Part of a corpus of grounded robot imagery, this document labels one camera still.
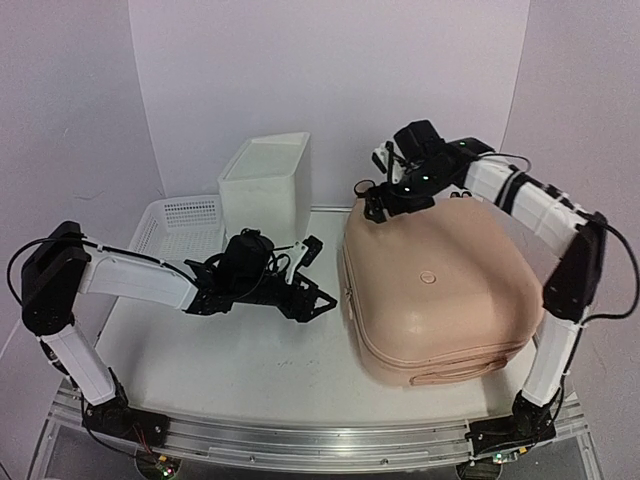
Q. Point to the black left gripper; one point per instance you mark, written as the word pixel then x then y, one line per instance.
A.
pixel 303 312

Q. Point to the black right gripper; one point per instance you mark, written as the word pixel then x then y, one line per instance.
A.
pixel 394 206

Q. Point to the beige hard-shell suitcase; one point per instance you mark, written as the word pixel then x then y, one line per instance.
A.
pixel 438 296

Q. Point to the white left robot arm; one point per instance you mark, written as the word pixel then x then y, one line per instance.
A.
pixel 66 264

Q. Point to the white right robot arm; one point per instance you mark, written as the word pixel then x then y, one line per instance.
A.
pixel 577 240

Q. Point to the white tall plastic bin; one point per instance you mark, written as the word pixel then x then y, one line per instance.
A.
pixel 267 186

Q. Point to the white perforated plastic basket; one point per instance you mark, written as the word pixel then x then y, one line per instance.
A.
pixel 181 228

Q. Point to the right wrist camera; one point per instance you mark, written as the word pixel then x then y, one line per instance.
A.
pixel 389 161

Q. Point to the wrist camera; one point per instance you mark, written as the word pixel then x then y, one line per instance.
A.
pixel 301 254
pixel 389 161

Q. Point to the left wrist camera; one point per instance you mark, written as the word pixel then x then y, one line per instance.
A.
pixel 301 254

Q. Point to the aluminium front rail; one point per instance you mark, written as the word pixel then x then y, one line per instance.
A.
pixel 405 446

